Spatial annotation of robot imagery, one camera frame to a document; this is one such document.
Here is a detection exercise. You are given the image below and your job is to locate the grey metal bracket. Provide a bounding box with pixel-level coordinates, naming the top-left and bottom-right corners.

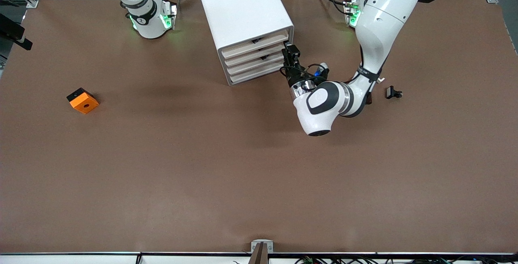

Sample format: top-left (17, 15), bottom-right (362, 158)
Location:
top-left (251, 240), bottom-right (274, 264)

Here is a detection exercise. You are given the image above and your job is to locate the orange block with black side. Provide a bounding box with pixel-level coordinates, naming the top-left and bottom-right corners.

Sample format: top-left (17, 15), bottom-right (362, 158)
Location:
top-left (66, 87), bottom-right (100, 115)

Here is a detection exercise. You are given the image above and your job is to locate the brown table cover mat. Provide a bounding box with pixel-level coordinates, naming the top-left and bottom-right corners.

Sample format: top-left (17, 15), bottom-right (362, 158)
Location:
top-left (0, 0), bottom-right (518, 254)

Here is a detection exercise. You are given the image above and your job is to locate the bundle of black cables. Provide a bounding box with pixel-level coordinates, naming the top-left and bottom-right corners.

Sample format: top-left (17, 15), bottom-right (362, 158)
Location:
top-left (295, 256), bottom-right (518, 264)

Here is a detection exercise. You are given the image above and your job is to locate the black bar fixture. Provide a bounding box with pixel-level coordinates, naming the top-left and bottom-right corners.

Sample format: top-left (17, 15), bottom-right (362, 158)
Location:
top-left (0, 13), bottom-right (33, 51)

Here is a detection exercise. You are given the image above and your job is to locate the white table frame rail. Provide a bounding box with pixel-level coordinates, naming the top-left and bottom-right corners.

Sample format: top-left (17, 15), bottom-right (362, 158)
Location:
top-left (0, 251), bottom-right (518, 264)

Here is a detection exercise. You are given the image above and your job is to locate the white cabinet drawer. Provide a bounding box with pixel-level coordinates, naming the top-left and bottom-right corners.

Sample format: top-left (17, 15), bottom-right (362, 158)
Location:
top-left (221, 29), bottom-right (290, 59)
top-left (224, 42), bottom-right (286, 69)
top-left (229, 64), bottom-right (284, 85)
top-left (227, 53), bottom-right (284, 77)

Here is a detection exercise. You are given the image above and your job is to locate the white compartment bin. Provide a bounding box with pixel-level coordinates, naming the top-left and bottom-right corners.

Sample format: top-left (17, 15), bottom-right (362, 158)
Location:
top-left (195, 0), bottom-right (295, 86)

